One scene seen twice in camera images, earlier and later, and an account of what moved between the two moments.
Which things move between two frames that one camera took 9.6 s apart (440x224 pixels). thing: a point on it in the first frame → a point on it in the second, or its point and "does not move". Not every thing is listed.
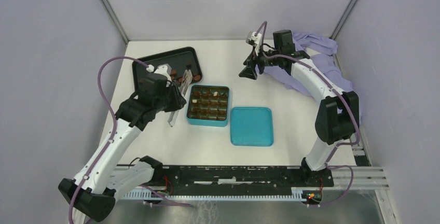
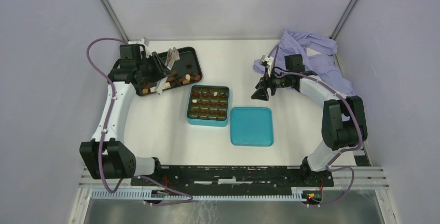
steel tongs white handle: [185, 80] → [172, 57]
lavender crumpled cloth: [321, 50] does not move
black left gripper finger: [178, 99] → [162, 69]
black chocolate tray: [180, 60] does not move
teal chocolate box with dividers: [208, 105] does not move
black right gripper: [249, 71] → [261, 93]
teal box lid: [251, 126] does not move
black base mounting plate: [241, 176] does not move
